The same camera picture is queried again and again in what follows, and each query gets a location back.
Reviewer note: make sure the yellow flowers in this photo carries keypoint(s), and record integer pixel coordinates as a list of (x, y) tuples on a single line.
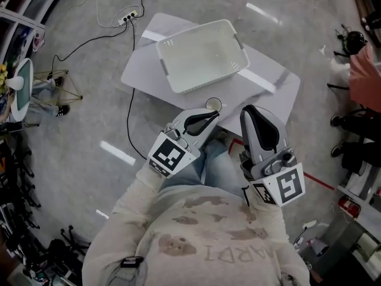
[(3, 74)]

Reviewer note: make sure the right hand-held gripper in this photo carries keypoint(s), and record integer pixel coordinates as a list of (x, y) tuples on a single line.
[(285, 183)]

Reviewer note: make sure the white power strip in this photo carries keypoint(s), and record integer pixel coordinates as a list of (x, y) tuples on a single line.
[(128, 18)]

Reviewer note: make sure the white plastic basket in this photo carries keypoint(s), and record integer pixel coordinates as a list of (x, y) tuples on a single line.
[(202, 58)]

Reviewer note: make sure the person's left forearm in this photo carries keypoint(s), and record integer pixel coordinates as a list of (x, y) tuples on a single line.
[(140, 192)]

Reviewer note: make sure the person's shoe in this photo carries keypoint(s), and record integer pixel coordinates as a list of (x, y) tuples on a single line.
[(221, 136)]

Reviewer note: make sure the black clip-on device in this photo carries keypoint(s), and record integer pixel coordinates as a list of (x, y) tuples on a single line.
[(131, 261)]

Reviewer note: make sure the person's right hand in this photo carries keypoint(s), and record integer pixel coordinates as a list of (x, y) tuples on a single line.
[(246, 165)]

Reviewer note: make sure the white vase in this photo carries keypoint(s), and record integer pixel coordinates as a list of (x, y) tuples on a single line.
[(15, 82)]

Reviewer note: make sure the person's jeans leg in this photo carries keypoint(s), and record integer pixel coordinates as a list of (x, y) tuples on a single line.
[(208, 165)]

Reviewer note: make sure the black tripod stands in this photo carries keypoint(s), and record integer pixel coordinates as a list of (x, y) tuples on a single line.
[(21, 195)]

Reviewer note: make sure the round green side table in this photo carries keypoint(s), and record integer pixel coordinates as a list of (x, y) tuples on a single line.
[(22, 91)]

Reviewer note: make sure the person's right forearm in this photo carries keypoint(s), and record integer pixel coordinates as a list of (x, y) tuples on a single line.
[(268, 219)]

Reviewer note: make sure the red fire extinguisher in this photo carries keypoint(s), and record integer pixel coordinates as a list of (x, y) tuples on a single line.
[(349, 206)]

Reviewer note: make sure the person's beige patterned sweater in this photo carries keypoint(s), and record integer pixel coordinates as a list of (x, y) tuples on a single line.
[(208, 237)]

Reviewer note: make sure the white shelf unit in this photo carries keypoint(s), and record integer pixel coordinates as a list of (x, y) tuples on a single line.
[(18, 28)]

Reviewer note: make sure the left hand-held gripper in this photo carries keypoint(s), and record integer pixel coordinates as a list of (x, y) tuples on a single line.
[(171, 156)]

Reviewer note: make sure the black helmet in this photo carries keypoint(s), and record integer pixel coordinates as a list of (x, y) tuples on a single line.
[(354, 41)]

